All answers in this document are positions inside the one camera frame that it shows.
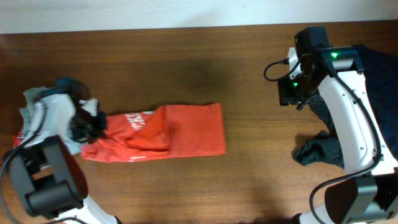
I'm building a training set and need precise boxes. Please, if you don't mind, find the dark navy garment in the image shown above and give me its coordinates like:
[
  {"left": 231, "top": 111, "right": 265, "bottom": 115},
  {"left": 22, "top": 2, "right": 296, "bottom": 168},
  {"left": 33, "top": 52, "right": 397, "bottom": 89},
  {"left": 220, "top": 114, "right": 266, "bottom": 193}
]
[{"left": 292, "top": 45, "right": 397, "bottom": 168}]

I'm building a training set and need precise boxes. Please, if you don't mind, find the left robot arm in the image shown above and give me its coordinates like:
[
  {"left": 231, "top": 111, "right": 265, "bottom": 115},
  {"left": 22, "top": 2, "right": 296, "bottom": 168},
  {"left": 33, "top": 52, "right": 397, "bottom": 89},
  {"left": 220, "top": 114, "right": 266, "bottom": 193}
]
[{"left": 1, "top": 78, "right": 120, "bottom": 224}]

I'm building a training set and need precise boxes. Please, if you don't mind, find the folded grey t-shirt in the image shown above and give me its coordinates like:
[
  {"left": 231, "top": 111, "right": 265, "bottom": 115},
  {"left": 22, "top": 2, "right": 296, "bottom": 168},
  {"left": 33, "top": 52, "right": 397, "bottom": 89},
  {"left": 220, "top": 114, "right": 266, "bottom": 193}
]
[{"left": 19, "top": 86, "right": 82, "bottom": 155}]

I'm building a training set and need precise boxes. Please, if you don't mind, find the red soccer t-shirt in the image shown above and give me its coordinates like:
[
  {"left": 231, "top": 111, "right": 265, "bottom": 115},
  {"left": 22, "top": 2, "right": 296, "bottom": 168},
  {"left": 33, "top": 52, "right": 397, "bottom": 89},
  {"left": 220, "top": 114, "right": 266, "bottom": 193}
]
[{"left": 81, "top": 103, "right": 226, "bottom": 163}]

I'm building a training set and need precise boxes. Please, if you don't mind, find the left black cable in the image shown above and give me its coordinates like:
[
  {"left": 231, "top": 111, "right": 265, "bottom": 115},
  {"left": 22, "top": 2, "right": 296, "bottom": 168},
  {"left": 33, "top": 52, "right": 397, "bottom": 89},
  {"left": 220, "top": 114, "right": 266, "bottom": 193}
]
[{"left": 0, "top": 90, "right": 91, "bottom": 224}]

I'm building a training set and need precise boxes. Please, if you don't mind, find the folded red printed t-shirt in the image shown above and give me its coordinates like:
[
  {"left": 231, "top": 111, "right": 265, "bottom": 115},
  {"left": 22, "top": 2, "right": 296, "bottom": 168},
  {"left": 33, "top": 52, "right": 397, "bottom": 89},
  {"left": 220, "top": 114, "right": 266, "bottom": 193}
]
[{"left": 12, "top": 132, "right": 24, "bottom": 148}]

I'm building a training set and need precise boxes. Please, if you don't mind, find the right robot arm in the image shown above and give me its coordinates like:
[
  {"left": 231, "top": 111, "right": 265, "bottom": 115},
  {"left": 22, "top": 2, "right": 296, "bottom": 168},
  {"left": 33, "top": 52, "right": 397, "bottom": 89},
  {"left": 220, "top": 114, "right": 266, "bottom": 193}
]
[{"left": 278, "top": 27, "right": 397, "bottom": 223}]

